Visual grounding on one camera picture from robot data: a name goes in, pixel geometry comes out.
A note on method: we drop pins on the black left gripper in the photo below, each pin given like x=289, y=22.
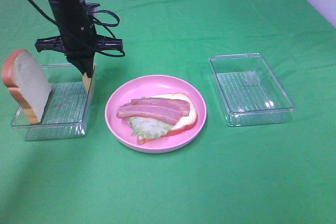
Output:
x=81, y=44

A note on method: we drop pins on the yellow cheese slice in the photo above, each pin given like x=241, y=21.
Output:
x=89, y=82

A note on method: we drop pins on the bread slice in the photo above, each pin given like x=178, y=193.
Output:
x=26, y=83
x=187, y=121

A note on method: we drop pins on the bacon strip from container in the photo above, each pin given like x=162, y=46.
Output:
x=170, y=114
x=182, y=104

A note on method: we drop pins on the green lettuce leaf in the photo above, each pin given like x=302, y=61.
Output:
x=150, y=117

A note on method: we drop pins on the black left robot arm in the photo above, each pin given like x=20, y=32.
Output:
x=67, y=11

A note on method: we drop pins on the clear left plastic container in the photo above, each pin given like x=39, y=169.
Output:
x=67, y=113

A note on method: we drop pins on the clear plastic container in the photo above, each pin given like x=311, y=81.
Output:
x=248, y=90
x=67, y=113

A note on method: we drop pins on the pink plate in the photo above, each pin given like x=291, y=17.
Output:
x=146, y=86

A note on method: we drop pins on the green tablecloth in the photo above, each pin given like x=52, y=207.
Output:
x=279, y=173

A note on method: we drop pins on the clear right plastic container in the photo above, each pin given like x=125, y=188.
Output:
x=248, y=90

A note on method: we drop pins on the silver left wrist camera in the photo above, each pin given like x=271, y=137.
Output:
x=91, y=8

